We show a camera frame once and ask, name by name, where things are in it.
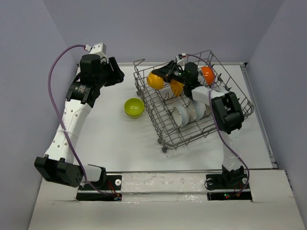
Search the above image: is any white bowl stack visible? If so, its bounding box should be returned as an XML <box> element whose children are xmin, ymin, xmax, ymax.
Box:
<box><xmin>172</xmin><ymin>105</ymin><xmax>190</xmax><ymax>127</ymax></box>

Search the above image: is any orange bowl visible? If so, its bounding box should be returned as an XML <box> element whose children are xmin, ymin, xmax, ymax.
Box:
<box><xmin>170</xmin><ymin>80</ymin><xmax>184</xmax><ymax>97</ymax></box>
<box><xmin>147</xmin><ymin>72</ymin><xmax>164</xmax><ymax>90</ymax></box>

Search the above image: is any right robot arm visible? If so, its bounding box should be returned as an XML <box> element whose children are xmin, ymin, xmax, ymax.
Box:
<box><xmin>149</xmin><ymin>61</ymin><xmax>250</xmax><ymax>191</ymax></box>

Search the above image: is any white bowl red rim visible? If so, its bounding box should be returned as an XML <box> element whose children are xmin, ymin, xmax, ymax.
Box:
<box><xmin>201</xmin><ymin>66</ymin><xmax>215</xmax><ymax>85</ymax></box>

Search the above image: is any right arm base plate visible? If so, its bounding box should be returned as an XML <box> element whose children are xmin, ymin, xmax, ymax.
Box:
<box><xmin>204</xmin><ymin>174</ymin><xmax>252</xmax><ymax>201</ymax></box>

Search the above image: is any green bowl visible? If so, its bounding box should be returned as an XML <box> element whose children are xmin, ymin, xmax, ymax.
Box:
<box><xmin>124</xmin><ymin>98</ymin><xmax>145</xmax><ymax>118</ymax></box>

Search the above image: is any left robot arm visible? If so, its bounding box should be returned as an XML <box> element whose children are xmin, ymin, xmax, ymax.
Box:
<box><xmin>34</xmin><ymin>54</ymin><xmax>124</xmax><ymax>189</ymax></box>

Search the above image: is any grey wire dish rack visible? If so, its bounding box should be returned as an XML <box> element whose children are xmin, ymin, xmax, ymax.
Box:
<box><xmin>133</xmin><ymin>50</ymin><xmax>254</xmax><ymax>152</ymax></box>

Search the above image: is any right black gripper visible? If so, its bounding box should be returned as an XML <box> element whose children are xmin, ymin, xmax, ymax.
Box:
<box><xmin>151</xmin><ymin>60</ymin><xmax>188</xmax><ymax>85</ymax></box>

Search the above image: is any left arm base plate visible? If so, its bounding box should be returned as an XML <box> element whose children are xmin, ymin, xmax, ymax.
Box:
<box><xmin>76</xmin><ymin>173</ymin><xmax>122</xmax><ymax>202</ymax></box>

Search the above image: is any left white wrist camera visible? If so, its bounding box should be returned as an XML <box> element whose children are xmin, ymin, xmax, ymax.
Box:
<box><xmin>84</xmin><ymin>43</ymin><xmax>106</xmax><ymax>58</ymax></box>

